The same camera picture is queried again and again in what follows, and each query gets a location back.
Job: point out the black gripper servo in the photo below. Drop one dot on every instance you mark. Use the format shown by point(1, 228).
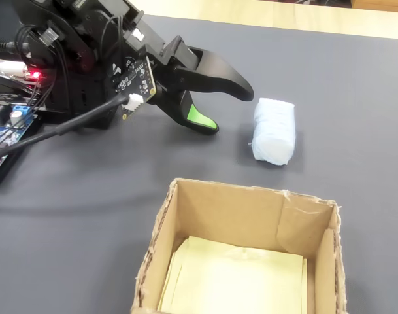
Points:
point(146, 39)

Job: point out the white block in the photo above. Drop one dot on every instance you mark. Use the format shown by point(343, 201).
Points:
point(274, 131)

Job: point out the open cardboard box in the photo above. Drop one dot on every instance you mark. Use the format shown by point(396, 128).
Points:
point(225, 209)

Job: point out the driver board with red LED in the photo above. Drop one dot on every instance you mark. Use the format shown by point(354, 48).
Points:
point(33, 75)

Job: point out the pale yellow paper sheets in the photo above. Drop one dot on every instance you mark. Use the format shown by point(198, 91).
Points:
point(234, 281)

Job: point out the white USB plug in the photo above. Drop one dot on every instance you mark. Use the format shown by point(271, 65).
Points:
point(6, 67)

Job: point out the brown wooden furniture edge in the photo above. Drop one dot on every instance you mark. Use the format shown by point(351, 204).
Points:
point(378, 3)

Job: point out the blue controller circuit board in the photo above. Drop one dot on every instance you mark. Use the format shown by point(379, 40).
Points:
point(2, 131)

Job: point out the black electronics base tray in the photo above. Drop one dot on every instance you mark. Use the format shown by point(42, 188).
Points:
point(9, 167)

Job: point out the black camera circuit board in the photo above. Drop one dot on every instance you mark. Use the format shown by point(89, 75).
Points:
point(138, 80)

